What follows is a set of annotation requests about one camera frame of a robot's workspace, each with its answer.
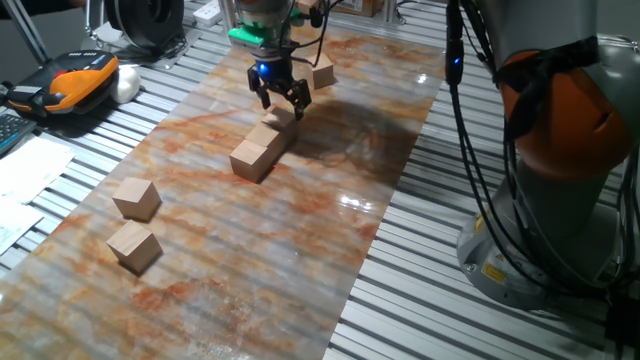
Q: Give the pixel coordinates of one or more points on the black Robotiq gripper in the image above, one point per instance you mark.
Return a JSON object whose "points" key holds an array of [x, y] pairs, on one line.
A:
{"points": [[272, 70]]}

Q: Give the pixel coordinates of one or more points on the wooden cube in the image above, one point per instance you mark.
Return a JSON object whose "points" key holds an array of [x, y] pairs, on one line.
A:
{"points": [[280, 120], [134, 246], [265, 137], [323, 75], [249, 161], [136, 198]]}

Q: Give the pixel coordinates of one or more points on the dark sleeved forearm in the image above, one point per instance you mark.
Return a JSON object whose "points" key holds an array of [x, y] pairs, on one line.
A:
{"points": [[32, 6]]}

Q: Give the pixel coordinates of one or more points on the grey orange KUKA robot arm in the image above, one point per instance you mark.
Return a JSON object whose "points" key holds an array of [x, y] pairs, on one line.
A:
{"points": [[550, 150]]}

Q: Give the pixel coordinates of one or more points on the person hand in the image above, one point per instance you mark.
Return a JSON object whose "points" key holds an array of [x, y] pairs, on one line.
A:
{"points": [[77, 3]]}

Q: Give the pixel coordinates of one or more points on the spare wooden block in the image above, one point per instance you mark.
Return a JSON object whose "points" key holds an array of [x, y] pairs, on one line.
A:
{"points": [[306, 5]]}

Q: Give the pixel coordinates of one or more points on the white power strip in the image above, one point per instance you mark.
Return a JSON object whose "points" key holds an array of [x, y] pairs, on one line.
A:
{"points": [[207, 12]]}

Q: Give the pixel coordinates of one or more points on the brown cardboard box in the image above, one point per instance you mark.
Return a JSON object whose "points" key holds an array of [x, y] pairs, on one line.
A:
{"points": [[360, 6]]}

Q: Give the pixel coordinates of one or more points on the black round spool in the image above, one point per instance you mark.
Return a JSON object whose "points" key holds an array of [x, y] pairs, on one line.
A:
{"points": [[145, 20]]}

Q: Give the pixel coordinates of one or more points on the white computer mouse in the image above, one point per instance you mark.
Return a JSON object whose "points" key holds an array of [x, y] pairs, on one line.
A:
{"points": [[125, 84]]}

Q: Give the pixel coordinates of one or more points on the orange marble pattern mat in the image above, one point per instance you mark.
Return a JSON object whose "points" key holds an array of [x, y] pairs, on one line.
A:
{"points": [[225, 250]]}

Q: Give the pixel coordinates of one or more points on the orange black teach pendant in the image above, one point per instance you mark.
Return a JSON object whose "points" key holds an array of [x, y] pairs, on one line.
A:
{"points": [[70, 82]]}

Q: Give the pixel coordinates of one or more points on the white paper sheet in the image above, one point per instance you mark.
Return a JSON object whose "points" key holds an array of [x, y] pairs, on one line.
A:
{"points": [[30, 167], [15, 220]]}

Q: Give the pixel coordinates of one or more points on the slanted aluminium strut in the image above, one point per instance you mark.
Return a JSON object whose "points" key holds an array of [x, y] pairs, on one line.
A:
{"points": [[25, 30]]}

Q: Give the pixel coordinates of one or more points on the black computer keyboard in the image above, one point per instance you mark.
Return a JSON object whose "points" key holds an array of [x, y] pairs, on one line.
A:
{"points": [[12, 131]]}

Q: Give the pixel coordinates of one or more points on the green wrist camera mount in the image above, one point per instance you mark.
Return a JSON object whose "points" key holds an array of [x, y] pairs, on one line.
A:
{"points": [[245, 36]]}

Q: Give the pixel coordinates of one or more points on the aluminium upright post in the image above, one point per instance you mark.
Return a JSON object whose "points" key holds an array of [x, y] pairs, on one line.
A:
{"points": [[227, 15]]}

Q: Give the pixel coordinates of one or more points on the aluminium frame beam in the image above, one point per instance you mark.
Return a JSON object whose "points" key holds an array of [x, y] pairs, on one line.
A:
{"points": [[390, 10]]}

